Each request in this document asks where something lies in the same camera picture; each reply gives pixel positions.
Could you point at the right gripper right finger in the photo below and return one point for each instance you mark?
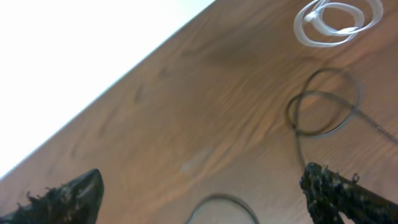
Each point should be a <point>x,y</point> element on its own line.
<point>328,195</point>

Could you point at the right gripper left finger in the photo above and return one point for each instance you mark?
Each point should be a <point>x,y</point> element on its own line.
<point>75,202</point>

